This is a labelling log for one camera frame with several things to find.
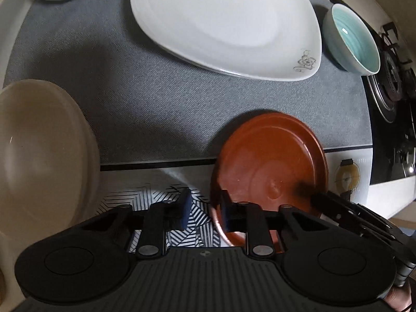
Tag large white floral plate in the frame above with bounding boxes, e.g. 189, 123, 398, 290
129, 0, 322, 82

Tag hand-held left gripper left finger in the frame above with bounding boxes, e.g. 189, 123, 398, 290
77, 187, 192, 261

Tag large beige bowl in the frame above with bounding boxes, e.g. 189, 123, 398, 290
0, 79, 101, 235

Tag teal glazed bowl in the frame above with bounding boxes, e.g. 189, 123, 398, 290
322, 3, 381, 75

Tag black gas stove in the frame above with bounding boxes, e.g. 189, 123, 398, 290
326, 0, 416, 186

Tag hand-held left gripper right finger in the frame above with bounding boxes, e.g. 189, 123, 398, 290
220, 189, 329, 261

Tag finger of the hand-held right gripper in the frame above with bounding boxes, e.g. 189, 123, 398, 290
294, 182, 384, 235

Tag grey printed mat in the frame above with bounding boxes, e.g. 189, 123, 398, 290
3, 0, 373, 253

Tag red-brown round plate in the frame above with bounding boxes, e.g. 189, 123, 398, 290
210, 112, 329, 248

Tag person's right hand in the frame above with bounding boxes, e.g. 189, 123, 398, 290
381, 282, 416, 312

